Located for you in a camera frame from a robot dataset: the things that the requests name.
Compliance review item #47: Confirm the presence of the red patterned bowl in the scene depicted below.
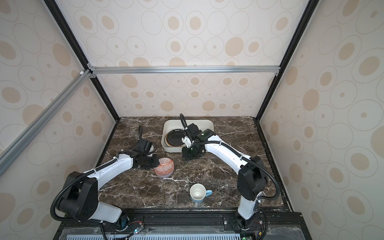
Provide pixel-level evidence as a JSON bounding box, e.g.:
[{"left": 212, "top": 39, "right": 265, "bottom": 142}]
[{"left": 154, "top": 158, "right": 175, "bottom": 178}]

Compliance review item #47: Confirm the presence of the black plate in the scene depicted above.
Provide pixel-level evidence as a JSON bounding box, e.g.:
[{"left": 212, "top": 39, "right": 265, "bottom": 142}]
[{"left": 165, "top": 129, "right": 186, "bottom": 148}]

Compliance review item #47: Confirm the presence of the blue mug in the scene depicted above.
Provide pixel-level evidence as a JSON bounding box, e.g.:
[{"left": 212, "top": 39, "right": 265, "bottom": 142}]
[{"left": 190, "top": 184, "right": 213, "bottom": 204}]

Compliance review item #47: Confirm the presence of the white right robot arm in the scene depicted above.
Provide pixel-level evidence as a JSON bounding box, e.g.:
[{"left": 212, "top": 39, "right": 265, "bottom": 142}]
[{"left": 182, "top": 125, "right": 281, "bottom": 229}]

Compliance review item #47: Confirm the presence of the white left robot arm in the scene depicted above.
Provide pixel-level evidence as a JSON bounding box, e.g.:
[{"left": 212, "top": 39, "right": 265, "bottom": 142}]
[{"left": 50, "top": 150, "right": 160, "bottom": 230}]

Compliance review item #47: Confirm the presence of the white plastic bin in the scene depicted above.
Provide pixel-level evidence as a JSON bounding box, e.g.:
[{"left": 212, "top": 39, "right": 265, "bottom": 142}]
[{"left": 161, "top": 120, "right": 215, "bottom": 153}]

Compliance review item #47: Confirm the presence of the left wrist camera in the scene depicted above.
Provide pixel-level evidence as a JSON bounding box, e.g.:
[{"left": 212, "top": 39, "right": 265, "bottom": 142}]
[{"left": 131, "top": 139, "right": 157, "bottom": 155}]

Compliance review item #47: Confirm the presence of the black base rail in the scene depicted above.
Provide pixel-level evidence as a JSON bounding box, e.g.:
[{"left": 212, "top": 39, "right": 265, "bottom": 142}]
[{"left": 54, "top": 209, "right": 311, "bottom": 240}]

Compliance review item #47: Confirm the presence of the silver aluminium rail back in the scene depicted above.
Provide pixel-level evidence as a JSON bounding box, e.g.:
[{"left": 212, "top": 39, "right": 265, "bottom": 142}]
[{"left": 88, "top": 66, "right": 281, "bottom": 74}]

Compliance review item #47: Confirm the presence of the silver aluminium rail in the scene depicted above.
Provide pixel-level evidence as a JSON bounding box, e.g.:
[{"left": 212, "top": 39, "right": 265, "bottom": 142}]
[
  {"left": 88, "top": 66, "right": 281, "bottom": 74},
  {"left": 1, "top": 70, "right": 91, "bottom": 175}
]

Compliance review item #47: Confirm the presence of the silver aluminium rail left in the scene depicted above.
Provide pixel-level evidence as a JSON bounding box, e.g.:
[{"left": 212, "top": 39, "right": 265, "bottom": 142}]
[{"left": 1, "top": 70, "right": 91, "bottom": 175}]

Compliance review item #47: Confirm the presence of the black corner frame post left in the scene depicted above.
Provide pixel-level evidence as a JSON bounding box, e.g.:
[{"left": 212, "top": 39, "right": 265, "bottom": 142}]
[{"left": 44, "top": 0, "right": 120, "bottom": 122}]

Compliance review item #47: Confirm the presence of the black corner frame post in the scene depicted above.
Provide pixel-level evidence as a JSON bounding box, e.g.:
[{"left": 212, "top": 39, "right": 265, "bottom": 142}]
[
  {"left": 44, "top": 0, "right": 120, "bottom": 122},
  {"left": 254, "top": 0, "right": 320, "bottom": 124}
]

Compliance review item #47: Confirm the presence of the black corner frame post right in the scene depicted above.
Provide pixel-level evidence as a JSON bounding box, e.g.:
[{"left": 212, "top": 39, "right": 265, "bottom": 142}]
[{"left": 254, "top": 0, "right": 320, "bottom": 124}]

